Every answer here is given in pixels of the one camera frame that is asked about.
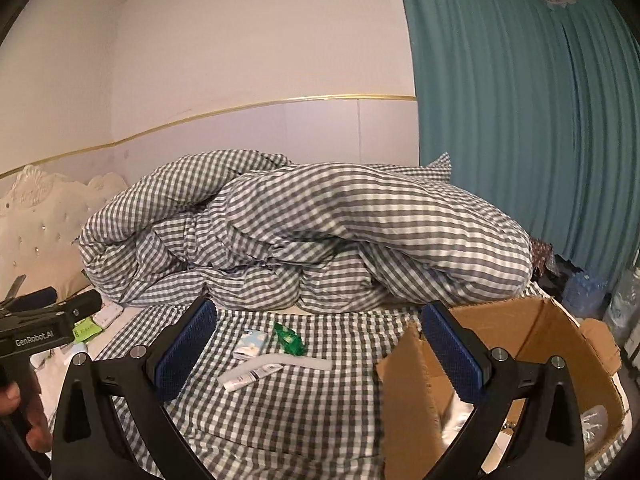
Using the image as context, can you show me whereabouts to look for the cream tufted headboard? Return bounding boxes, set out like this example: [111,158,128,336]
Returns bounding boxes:
[0,164,128,301]

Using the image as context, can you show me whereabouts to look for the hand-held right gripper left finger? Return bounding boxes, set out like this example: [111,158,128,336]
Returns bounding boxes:
[51,296,220,480]

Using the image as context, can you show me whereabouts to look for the clear plastic cup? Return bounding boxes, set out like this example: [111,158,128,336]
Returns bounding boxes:
[580,406,613,453]

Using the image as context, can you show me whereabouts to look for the dark patterned clothes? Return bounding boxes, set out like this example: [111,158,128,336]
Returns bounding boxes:
[530,237,576,291]

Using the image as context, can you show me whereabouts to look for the white foam strip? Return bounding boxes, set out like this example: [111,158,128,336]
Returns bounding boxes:
[240,351,332,373]

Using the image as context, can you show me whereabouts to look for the green plastic packet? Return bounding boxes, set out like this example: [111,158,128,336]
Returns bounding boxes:
[272,322,306,356]

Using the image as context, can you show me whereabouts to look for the grey checked duvet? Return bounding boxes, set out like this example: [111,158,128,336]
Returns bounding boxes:
[79,150,533,317]

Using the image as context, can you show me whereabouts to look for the white power bank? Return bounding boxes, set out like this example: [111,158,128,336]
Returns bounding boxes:
[96,305,123,328]

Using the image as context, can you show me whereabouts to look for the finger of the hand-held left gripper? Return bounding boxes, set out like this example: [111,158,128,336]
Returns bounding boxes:
[0,286,59,314]
[59,291,102,322]

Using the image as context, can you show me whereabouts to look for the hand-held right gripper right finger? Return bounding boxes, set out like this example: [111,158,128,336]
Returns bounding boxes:
[419,299,586,480]

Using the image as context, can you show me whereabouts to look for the large clear plastic bottle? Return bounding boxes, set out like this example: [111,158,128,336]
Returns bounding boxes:
[602,267,640,356]

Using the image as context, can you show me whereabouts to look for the cardboard box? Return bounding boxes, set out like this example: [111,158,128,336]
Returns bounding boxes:
[375,296,632,480]

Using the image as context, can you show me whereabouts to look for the person's left hand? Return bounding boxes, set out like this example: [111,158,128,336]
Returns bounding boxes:
[0,372,53,453]

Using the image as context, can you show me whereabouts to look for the grey checked bed sheet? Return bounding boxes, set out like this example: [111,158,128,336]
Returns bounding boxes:
[92,280,616,480]

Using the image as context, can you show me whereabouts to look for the blue floral tissue pack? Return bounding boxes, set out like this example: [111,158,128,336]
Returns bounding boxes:
[234,330,265,361]

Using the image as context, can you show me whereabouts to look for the teal curtain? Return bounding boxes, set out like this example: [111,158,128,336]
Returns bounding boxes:
[393,0,640,321]

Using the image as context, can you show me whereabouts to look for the light green snack packet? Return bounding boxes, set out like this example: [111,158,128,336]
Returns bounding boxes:
[72,317,97,343]

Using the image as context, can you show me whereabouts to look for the white purple cream tube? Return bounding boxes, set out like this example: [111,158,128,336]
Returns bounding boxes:
[217,364,285,392]

